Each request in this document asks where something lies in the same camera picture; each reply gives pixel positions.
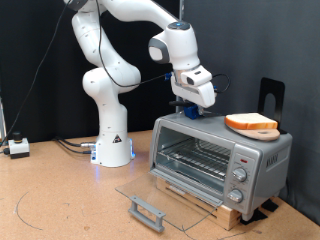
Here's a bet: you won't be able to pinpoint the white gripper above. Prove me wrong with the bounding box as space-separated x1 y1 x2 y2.
170 78 217 116

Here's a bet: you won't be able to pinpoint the slice of white bread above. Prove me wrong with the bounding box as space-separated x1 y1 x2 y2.
224 112 279 131

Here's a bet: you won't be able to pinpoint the glass oven door with handle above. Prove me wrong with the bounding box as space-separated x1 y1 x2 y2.
115 168 225 234

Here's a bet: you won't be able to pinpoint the silver oven knob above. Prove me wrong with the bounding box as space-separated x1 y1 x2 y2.
232 166 249 183
227 188 245 204

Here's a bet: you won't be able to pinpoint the silver toaster oven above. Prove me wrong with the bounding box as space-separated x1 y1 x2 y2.
148 110 294 221

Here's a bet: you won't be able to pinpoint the small round wooden board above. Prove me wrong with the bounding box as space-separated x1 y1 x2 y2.
226 124 281 142

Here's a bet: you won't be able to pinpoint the black metal bookend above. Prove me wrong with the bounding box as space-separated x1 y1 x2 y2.
257 77 288 135

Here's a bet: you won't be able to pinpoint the slotted wooden block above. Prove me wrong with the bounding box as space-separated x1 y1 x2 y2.
155 176 242 232

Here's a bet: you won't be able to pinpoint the black foam pad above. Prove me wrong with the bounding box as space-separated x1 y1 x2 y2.
261 199 280 213
239 208 269 226

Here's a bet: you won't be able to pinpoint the white power adapter box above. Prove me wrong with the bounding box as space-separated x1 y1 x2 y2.
8 131 31 160

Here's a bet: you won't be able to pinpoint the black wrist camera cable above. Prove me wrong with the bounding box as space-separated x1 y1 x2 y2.
94 0 231 95

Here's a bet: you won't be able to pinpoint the robot base cables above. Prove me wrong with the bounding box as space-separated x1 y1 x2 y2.
53 135 98 156

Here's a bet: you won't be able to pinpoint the long hanging black cable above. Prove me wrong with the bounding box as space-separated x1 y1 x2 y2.
0 0 70 155

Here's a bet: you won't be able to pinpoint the metal frame post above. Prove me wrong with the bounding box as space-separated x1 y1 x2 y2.
0 96 8 146

